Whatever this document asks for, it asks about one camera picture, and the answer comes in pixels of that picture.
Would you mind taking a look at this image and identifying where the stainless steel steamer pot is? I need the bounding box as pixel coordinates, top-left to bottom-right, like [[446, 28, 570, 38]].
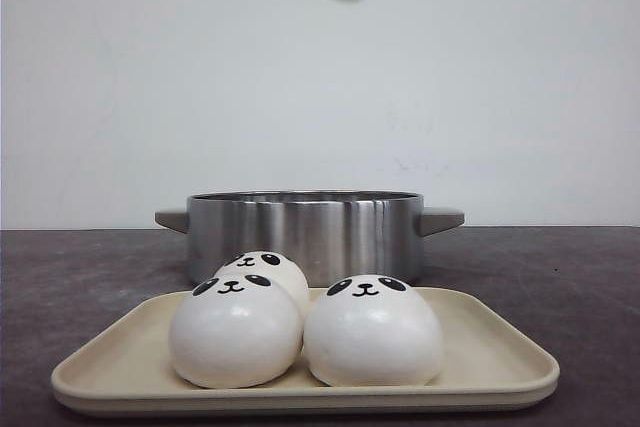
[[155, 190, 465, 287]]

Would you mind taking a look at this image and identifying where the beige rectangular tray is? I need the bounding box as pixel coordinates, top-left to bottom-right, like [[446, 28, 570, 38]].
[[51, 287, 560, 417]]

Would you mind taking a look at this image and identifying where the white panda bun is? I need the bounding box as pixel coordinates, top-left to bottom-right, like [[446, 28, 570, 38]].
[[304, 274, 445, 387], [168, 273, 303, 389], [215, 251, 311, 318]]

